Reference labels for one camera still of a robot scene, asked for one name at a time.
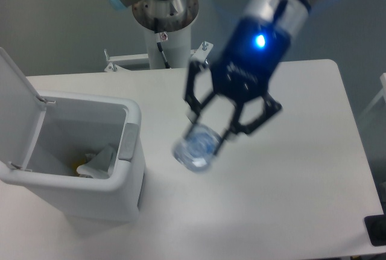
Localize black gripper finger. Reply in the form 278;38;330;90
184;59;215;133
214;92;282;154

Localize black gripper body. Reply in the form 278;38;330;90
210;17;291;104

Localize clear plastic water bottle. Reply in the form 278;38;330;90
172;124;221;173

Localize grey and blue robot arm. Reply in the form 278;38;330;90
108;0;316;142

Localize white plastic trash can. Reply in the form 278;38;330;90
1;51;145;222

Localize yellow and white trash pieces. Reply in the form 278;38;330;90
71;153;96;178

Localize black device at table edge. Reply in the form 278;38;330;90
364;214;385;247

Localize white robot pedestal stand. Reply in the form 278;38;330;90
103;0;230;73

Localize white frame at right edge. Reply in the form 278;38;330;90
358;73;385;124

